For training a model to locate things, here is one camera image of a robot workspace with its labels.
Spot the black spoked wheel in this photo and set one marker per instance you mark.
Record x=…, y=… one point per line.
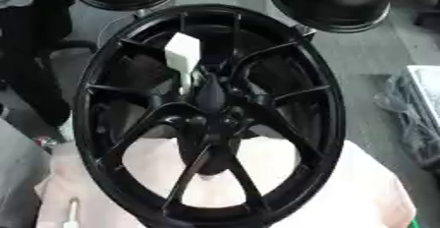
x=143, y=120

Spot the person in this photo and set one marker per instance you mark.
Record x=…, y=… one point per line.
x=28, y=42

